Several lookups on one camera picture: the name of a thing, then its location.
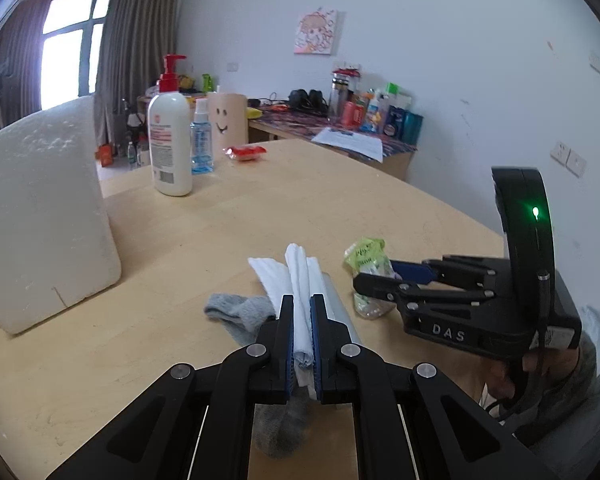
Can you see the glass bottle with red lid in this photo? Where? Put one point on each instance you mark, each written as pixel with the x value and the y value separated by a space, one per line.
pixel 341 92

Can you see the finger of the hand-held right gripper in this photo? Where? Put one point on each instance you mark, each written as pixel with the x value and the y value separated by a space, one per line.
pixel 380 286
pixel 415 271

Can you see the glass balcony door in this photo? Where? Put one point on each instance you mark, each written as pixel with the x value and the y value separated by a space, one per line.
pixel 70 45

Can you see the wooden desk with patterned cover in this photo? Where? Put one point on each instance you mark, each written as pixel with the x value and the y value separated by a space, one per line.
pixel 300 125

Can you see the pink cartoon wall poster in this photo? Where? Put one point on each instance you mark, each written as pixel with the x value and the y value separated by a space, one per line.
pixel 316 32

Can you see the orange bag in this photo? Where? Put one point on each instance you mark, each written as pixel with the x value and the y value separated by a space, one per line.
pixel 104 155

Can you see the white cloth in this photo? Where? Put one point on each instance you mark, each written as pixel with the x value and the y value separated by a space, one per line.
pixel 300 290

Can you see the white box with green lid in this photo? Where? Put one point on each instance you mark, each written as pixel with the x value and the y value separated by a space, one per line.
pixel 399 96

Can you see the yellow bag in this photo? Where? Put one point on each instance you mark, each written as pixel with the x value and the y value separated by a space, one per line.
pixel 186 82

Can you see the brown curtain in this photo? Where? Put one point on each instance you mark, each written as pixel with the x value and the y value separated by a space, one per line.
pixel 135 35
pixel 10 60

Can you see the printed paper sheet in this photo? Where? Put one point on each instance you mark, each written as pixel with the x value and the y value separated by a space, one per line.
pixel 350 144

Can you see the white lotion pump bottle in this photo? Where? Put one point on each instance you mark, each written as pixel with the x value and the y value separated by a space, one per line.
pixel 170 150

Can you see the white cartoon print bottle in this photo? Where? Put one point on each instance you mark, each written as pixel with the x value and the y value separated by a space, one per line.
pixel 376 112

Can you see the small yellow object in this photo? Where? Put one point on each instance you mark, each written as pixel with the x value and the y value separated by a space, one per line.
pixel 253 112

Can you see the plain wooden desk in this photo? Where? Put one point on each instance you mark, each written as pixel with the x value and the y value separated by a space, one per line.
pixel 142 102

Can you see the red can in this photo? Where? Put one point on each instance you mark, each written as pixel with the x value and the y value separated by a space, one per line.
pixel 352 116

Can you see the green plastic packet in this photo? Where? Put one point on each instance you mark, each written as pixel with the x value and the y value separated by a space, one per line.
pixel 365 255

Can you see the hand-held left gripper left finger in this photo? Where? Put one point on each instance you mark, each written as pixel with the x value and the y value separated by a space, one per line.
pixel 289 340

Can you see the black headphones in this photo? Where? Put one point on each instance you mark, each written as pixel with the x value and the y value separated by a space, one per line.
pixel 307 101

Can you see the smiley face paper cup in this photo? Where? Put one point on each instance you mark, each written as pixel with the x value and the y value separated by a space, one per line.
pixel 227 120

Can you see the white foam box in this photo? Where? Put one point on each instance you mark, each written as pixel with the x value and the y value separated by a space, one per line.
pixel 40 220

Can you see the person's right hand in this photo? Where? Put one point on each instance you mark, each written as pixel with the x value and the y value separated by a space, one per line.
pixel 497 385

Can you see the grey sock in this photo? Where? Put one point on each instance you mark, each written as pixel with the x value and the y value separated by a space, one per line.
pixel 240 312

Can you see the blue spray bottle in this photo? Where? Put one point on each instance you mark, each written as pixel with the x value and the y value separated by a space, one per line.
pixel 201 145

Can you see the red snack packet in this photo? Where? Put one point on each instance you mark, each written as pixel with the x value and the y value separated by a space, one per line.
pixel 245 153

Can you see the person's right forearm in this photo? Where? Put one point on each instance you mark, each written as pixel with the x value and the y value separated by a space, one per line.
pixel 575 400

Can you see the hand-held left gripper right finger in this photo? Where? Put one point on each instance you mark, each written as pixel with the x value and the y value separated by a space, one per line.
pixel 316 345

